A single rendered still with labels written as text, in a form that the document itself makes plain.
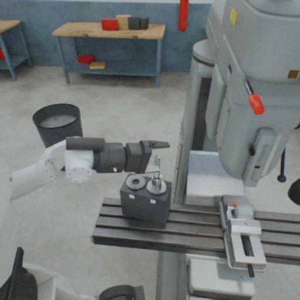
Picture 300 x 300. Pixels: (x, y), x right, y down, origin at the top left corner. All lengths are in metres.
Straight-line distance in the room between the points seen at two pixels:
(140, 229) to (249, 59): 0.92
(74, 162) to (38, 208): 2.05
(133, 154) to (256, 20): 0.41
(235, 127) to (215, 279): 0.74
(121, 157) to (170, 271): 1.36
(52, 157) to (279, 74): 0.58
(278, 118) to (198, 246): 0.68
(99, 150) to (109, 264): 1.61
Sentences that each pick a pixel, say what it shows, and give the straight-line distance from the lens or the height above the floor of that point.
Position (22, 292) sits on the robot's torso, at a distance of 0.65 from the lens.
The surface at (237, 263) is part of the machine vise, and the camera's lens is 1.14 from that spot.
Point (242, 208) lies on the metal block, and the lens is 1.19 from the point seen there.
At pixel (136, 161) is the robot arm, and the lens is 0.70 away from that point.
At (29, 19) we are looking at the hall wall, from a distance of 5.74.
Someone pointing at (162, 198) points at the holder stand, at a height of 1.10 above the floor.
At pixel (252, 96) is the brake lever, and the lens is 0.57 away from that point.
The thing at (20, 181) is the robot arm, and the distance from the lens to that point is 0.72.
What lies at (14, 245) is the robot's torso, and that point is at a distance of 0.54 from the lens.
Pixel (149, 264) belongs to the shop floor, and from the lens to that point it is 2.16.
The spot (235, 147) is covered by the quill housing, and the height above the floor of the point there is 1.46.
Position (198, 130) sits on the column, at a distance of 1.31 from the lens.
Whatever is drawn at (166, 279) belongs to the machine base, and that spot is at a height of 0.20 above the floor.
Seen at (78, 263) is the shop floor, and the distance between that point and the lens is 2.23.
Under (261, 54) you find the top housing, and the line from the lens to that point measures 0.55.
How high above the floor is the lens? 1.95
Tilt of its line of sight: 40 degrees down
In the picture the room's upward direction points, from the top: straight up
